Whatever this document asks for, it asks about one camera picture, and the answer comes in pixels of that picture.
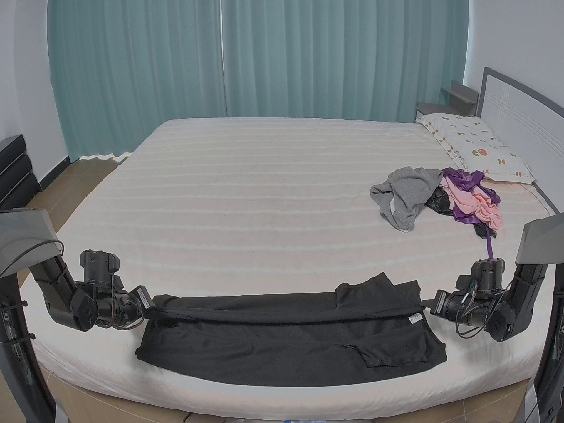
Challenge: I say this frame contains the grey garment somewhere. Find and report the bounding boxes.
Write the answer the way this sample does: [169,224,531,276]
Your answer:
[370,167,443,230]

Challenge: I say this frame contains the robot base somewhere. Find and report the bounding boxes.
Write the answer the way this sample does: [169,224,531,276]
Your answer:
[229,416,353,423]

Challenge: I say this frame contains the black T-shirt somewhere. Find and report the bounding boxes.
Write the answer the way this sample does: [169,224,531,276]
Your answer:
[134,271,448,387]

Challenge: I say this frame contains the bed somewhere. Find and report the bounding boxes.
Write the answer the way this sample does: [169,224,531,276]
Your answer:
[22,66,564,413]

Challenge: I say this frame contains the black cable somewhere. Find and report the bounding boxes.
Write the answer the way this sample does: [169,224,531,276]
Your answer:
[0,240,65,279]

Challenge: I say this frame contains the blue-green curtain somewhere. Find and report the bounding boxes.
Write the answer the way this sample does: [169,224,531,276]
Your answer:
[220,0,470,124]
[46,0,229,162]

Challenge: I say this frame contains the pile of clothes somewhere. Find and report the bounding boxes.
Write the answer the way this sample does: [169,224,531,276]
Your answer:
[425,169,503,259]

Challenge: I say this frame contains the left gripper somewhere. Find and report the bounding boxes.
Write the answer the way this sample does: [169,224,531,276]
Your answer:
[119,285,155,327]

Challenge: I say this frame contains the white printed pillow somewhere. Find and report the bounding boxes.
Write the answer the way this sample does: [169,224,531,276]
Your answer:
[415,113,536,185]

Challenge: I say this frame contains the grey bedside table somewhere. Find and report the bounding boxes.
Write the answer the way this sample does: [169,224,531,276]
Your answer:
[416,82,480,117]

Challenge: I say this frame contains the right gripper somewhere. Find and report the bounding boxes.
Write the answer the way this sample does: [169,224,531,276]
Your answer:
[430,290,463,323]

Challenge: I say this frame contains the black chest of drawers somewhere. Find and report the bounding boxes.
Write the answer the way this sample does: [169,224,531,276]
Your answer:
[0,134,40,212]

